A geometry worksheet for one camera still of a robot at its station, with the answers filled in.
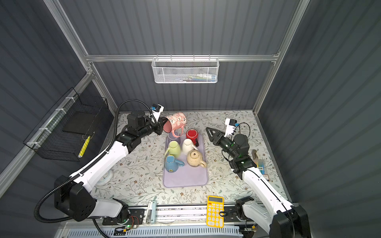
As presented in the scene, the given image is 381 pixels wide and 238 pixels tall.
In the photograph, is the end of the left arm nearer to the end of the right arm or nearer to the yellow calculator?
the end of the right arm

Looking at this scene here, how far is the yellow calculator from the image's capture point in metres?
0.72

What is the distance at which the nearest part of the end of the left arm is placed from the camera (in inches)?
24.0
